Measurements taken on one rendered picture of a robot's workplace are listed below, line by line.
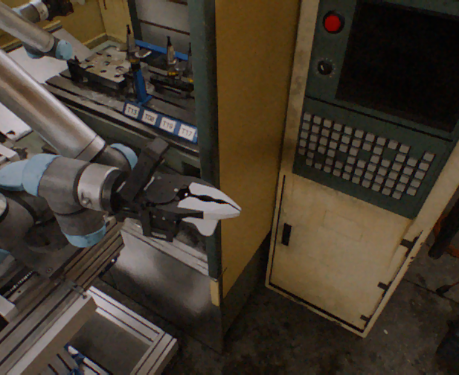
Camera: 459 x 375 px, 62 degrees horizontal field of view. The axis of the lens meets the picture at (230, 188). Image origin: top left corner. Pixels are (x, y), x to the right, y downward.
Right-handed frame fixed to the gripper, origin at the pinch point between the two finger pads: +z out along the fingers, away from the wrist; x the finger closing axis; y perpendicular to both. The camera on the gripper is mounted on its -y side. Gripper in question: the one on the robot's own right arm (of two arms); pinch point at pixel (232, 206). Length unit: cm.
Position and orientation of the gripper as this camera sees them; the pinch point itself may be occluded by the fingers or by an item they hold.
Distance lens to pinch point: 57.5
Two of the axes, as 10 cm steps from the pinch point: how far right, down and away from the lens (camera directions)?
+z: 9.6, 2.0, -1.9
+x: -2.8, 5.9, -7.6
